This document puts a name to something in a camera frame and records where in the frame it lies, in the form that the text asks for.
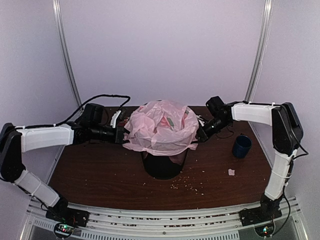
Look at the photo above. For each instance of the pink plastic trash bag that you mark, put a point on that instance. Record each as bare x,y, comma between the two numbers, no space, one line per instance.
162,128

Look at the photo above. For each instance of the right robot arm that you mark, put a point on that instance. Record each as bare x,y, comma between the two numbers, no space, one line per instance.
287,133

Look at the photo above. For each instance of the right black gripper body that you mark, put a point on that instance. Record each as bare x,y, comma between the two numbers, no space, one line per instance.
203,134

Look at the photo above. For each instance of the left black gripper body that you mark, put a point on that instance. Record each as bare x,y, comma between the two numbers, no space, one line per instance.
118,129

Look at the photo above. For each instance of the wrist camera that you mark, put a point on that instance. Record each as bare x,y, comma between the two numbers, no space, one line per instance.
201,120
119,119

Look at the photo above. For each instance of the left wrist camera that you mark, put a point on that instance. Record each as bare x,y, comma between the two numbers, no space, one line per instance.
119,119

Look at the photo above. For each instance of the right aluminium frame post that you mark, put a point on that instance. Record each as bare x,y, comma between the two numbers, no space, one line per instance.
260,51

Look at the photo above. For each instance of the black mesh trash bin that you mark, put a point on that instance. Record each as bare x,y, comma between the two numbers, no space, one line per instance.
163,167

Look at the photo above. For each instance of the small pink bag scrap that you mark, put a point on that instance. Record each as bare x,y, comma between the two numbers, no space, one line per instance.
231,172

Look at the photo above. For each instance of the aluminium frame post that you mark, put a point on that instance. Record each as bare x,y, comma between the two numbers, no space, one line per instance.
56,4
260,51

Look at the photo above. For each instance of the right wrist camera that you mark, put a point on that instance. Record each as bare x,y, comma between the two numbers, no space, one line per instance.
201,120

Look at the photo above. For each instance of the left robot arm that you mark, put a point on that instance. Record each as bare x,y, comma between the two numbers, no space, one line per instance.
16,140

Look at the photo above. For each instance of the left aluminium frame post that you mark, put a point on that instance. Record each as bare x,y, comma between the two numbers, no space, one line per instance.
56,4

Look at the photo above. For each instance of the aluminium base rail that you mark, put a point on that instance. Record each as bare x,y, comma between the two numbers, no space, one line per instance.
220,223

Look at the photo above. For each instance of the dark blue cup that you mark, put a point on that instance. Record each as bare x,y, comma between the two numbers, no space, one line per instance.
241,146

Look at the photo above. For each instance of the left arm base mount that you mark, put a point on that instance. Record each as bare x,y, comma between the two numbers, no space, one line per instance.
67,221

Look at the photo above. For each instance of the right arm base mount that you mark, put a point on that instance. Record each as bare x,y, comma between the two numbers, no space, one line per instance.
260,217

